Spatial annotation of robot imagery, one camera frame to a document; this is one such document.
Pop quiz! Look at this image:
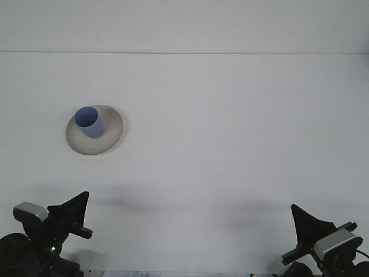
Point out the pale round plate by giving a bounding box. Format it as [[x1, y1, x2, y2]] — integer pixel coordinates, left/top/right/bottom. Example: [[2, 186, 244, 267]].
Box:
[[65, 104, 127, 157]]

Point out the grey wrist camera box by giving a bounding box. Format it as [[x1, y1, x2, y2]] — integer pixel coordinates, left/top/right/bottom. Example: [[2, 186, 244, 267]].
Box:
[[13, 201, 49, 223], [313, 227, 363, 258]]

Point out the pale blue cup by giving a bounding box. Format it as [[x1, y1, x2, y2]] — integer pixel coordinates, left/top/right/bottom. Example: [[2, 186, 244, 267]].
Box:
[[74, 106, 104, 139]]

